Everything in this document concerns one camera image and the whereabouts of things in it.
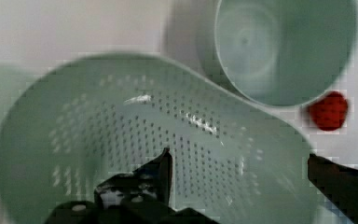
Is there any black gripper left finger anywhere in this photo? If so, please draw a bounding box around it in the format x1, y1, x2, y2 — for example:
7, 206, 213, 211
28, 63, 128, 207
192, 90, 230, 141
45, 147, 218, 224

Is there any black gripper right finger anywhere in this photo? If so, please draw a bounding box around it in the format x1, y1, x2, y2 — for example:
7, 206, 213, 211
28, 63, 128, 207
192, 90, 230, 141
308, 154, 358, 224

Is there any dark red strawberry toy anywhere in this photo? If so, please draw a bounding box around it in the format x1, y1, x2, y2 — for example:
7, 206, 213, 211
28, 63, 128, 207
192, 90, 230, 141
308, 91, 349, 132

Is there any mint green cup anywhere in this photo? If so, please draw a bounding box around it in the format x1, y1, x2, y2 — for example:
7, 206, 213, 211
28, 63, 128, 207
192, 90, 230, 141
196, 0, 358, 106

